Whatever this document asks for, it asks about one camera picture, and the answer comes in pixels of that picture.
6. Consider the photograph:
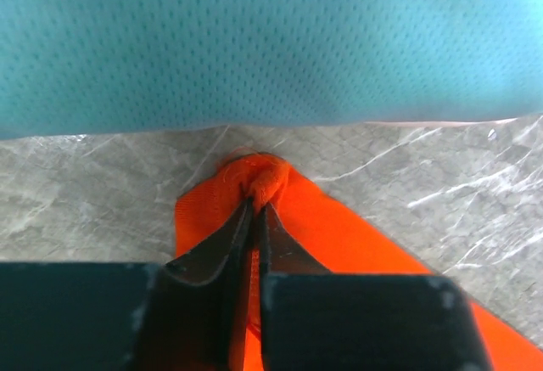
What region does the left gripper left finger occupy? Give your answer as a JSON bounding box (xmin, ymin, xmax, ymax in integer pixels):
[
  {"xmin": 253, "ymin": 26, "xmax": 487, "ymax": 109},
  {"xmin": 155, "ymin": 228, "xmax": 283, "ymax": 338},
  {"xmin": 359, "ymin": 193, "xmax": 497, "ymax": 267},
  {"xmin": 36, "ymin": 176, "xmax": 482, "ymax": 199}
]
[{"xmin": 1, "ymin": 201, "xmax": 253, "ymax": 370}]

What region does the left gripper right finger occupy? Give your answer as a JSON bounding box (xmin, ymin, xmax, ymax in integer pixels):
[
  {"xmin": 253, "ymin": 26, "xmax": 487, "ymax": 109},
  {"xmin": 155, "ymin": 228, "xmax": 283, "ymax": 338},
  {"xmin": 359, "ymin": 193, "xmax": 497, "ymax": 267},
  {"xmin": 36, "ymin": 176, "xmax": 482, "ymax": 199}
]
[{"xmin": 257, "ymin": 207, "xmax": 491, "ymax": 370}]

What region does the orange t-shirt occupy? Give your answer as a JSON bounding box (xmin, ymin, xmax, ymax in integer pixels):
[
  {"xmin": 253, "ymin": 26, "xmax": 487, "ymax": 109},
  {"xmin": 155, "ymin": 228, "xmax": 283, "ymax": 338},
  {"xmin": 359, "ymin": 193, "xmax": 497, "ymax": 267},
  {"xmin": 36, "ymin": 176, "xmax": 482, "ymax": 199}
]
[{"xmin": 174, "ymin": 154, "xmax": 542, "ymax": 370}]

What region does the folded teal t-shirt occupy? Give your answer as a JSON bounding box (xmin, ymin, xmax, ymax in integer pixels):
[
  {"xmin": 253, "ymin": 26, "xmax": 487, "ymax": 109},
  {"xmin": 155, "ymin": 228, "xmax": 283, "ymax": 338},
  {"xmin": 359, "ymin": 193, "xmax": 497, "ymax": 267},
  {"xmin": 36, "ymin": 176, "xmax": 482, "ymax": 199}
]
[{"xmin": 1, "ymin": 0, "xmax": 542, "ymax": 139}]

